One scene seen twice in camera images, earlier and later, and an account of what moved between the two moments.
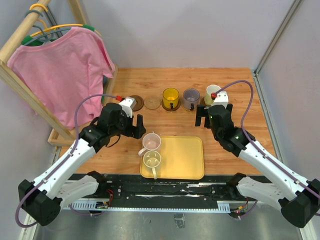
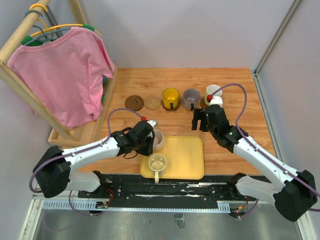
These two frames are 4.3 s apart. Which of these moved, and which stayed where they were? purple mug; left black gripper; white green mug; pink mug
Moved: left black gripper; pink mug
Stayed: purple mug; white green mug
